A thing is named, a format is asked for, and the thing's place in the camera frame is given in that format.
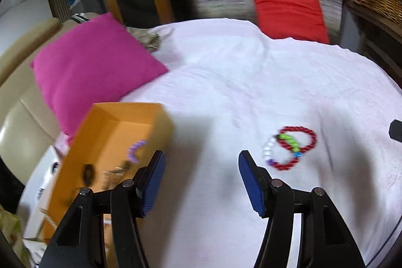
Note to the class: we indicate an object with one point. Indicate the orange cardboard box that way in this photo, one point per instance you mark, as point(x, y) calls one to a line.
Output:
point(125, 130)

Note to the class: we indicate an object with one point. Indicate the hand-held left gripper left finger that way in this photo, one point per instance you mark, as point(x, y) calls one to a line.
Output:
point(154, 186)

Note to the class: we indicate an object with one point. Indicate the brown slatted screen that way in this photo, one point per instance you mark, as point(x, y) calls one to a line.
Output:
point(59, 1)

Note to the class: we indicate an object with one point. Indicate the red cushion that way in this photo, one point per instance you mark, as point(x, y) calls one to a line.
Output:
point(289, 13)

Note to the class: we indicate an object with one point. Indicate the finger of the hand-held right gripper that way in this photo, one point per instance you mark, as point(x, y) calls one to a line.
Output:
point(396, 130)

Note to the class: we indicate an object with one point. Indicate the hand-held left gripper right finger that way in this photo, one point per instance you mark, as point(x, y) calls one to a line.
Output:
point(251, 186)

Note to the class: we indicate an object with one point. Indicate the beige sofa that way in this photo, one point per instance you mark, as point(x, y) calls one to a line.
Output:
point(18, 130)

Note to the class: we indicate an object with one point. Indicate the white box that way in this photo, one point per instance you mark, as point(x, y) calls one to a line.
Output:
point(44, 192)

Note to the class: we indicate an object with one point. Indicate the green patterned cloth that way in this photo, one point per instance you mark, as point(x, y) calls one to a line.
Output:
point(9, 230)

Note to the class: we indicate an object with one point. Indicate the wooden side table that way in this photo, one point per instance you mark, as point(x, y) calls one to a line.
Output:
point(383, 26)

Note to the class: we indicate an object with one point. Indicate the pale gold hair clip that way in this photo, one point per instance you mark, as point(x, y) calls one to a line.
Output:
point(116, 172)

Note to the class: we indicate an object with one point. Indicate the pink cushion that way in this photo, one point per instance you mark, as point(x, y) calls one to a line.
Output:
point(94, 67)

